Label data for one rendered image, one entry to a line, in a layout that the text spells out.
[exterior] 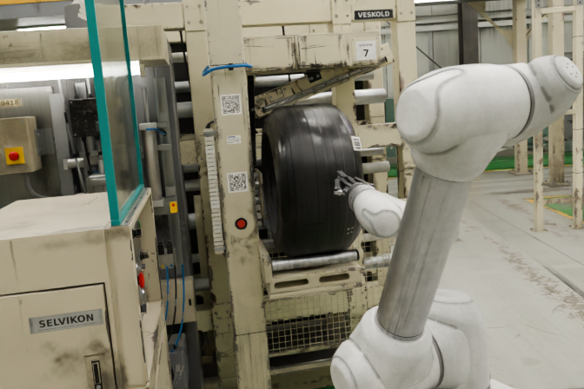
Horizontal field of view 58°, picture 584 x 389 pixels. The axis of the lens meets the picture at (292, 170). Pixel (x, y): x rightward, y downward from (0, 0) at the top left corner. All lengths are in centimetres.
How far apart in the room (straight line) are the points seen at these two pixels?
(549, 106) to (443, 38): 1087
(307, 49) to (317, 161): 63
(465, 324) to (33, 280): 94
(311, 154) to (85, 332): 95
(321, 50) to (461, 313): 136
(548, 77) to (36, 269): 105
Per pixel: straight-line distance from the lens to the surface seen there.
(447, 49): 1182
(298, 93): 239
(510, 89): 90
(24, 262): 125
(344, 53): 232
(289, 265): 200
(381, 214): 133
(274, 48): 225
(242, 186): 199
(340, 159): 184
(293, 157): 181
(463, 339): 128
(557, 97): 96
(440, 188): 92
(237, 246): 203
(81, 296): 124
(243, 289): 208
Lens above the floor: 151
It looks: 8 degrees down
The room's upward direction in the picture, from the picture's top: 4 degrees counter-clockwise
